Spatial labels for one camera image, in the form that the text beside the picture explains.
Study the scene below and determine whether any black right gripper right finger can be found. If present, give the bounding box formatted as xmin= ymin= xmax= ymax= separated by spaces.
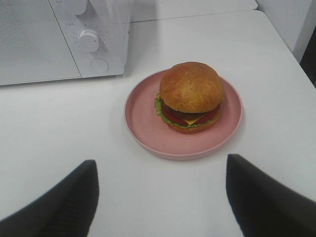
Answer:
xmin=226 ymin=154 xmax=316 ymax=237

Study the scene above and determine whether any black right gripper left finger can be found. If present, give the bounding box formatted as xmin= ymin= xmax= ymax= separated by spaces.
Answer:
xmin=0 ymin=160 xmax=99 ymax=237

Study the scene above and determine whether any pink round plate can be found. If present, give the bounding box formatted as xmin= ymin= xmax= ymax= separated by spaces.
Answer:
xmin=124 ymin=71 xmax=243 ymax=160

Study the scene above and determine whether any burger with sesame-free bun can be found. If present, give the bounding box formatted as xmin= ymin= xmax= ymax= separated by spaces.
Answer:
xmin=154 ymin=62 xmax=225 ymax=134

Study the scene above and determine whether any round door release button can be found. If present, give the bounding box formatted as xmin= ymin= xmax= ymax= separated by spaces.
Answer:
xmin=90 ymin=58 xmax=109 ymax=73

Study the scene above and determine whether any white microwave door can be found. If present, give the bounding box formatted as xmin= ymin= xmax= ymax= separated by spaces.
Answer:
xmin=0 ymin=0 xmax=81 ymax=85

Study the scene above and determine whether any white timer knob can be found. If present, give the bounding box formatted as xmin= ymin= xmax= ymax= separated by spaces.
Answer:
xmin=79 ymin=30 xmax=101 ymax=52

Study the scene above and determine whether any white microwave oven body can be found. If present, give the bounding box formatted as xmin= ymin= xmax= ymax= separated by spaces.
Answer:
xmin=49 ymin=0 xmax=130 ymax=78

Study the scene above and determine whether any white upper power knob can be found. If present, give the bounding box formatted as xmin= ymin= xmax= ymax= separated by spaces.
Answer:
xmin=74 ymin=0 xmax=88 ymax=15

